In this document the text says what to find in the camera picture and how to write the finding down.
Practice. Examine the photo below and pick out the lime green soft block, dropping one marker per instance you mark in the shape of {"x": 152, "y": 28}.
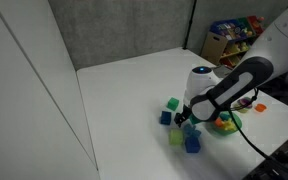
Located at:
{"x": 176, "y": 137}

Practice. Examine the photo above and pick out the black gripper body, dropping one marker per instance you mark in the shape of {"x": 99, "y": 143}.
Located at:
{"x": 186, "y": 112}

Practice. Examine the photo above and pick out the black equipment rack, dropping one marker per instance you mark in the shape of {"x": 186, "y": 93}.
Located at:
{"x": 284, "y": 163}

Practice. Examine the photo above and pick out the orange rubber toy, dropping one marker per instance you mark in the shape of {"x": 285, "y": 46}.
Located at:
{"x": 219, "y": 122}

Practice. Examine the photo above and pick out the toy shelf with colourful bins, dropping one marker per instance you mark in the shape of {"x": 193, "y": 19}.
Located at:
{"x": 237, "y": 31}

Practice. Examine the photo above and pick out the brown cardboard box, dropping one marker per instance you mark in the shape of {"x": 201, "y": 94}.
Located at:
{"x": 212, "y": 46}

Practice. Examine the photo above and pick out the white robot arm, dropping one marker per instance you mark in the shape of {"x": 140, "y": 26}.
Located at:
{"x": 284, "y": 43}

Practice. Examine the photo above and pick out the black vertical pole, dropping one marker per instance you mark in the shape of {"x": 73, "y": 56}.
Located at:
{"x": 189, "y": 23}

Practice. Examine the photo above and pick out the small dark blue block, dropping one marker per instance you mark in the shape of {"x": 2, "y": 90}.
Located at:
{"x": 165, "y": 117}

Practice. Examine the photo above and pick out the teal rubber toy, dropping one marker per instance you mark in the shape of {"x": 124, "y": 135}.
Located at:
{"x": 224, "y": 116}

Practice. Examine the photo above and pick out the green bowl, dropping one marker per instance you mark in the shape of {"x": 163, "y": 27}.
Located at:
{"x": 222, "y": 130}

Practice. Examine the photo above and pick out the large blue number block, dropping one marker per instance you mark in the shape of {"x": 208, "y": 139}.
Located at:
{"x": 192, "y": 144}

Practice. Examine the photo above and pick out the yellow rubber toy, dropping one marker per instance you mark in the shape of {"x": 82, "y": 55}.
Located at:
{"x": 230, "y": 125}

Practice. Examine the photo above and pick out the small plastic stacking cup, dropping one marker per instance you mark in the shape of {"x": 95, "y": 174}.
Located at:
{"x": 260, "y": 107}

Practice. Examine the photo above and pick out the small green block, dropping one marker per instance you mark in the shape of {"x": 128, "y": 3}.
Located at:
{"x": 173, "y": 103}

